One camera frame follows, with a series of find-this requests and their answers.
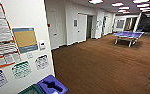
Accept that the blue lid recycling bin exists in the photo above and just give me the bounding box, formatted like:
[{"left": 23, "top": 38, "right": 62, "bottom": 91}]
[{"left": 36, "top": 74, "right": 69, "bottom": 94}]

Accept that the small green bin sign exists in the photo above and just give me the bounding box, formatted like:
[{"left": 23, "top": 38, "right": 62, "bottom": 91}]
[{"left": 11, "top": 61, "right": 33, "bottom": 79}]

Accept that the grey wall sign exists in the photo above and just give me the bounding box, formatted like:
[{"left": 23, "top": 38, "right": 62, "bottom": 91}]
[{"left": 73, "top": 19, "right": 78, "bottom": 28}]

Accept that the white wall switch plate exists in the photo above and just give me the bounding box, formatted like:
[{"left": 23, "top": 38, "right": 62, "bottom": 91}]
[{"left": 26, "top": 52, "right": 34, "bottom": 59}]

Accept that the green lid waste bin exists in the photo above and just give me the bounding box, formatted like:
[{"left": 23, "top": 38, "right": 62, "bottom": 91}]
[{"left": 17, "top": 83, "right": 45, "bottom": 94}]

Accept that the glass panel door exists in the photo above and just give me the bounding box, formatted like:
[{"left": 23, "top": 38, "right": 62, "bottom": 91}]
[{"left": 114, "top": 18, "right": 126, "bottom": 31}]

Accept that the white wall notice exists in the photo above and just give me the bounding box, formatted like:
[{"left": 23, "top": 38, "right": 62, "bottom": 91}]
[{"left": 96, "top": 20, "right": 103, "bottom": 29}]

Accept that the grey elevator door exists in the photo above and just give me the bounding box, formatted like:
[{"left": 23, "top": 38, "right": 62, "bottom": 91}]
[{"left": 86, "top": 15, "right": 94, "bottom": 40}]

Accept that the large printed wall poster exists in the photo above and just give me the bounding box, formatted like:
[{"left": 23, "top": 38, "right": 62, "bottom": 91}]
[{"left": 0, "top": 0, "right": 25, "bottom": 72}]

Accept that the blue ping pong table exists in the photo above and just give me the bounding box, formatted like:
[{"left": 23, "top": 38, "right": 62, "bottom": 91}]
[{"left": 111, "top": 30, "right": 145, "bottom": 48}]

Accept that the white wall thermostat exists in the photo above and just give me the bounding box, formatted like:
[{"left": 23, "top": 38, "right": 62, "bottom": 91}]
[{"left": 38, "top": 39, "right": 46, "bottom": 50}]

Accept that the white hallway door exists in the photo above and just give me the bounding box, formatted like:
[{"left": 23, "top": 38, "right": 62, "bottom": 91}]
[{"left": 76, "top": 13, "right": 88, "bottom": 43}]

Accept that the small black white bin sign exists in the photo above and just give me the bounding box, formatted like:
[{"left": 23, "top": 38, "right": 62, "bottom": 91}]
[{"left": 34, "top": 54, "right": 50, "bottom": 71}]

